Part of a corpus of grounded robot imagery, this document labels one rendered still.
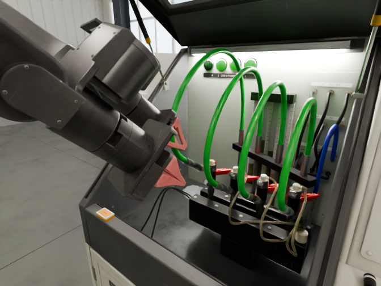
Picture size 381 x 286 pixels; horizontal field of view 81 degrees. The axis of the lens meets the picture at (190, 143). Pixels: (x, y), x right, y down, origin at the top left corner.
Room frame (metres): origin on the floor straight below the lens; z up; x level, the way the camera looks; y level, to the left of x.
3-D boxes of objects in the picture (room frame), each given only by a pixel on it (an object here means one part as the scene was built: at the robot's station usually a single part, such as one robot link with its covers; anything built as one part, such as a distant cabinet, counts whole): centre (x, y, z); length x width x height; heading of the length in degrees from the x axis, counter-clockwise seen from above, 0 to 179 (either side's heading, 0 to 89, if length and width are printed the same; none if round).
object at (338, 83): (0.68, -0.42, 1.20); 0.13 x 0.03 x 0.31; 53
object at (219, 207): (0.55, -0.16, 0.91); 0.34 x 0.10 x 0.15; 53
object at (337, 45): (0.83, -0.22, 1.43); 0.54 x 0.03 x 0.02; 53
